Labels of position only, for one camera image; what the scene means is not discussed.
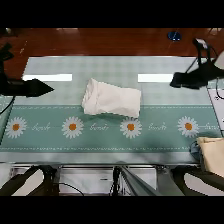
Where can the silver frame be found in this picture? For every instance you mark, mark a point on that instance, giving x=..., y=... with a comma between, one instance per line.
x=140, y=173

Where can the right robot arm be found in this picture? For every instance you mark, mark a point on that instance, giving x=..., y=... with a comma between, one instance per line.
x=200, y=183

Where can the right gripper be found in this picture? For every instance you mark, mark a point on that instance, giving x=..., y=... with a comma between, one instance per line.
x=186, y=80

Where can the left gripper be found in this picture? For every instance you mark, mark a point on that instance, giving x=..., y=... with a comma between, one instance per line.
x=16, y=87

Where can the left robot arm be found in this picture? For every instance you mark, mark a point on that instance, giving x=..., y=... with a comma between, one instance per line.
x=26, y=181

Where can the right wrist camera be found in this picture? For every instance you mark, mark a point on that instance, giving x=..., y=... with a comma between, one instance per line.
x=200, y=46

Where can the white T-shirt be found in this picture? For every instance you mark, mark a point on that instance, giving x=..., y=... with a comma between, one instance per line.
x=111, y=98

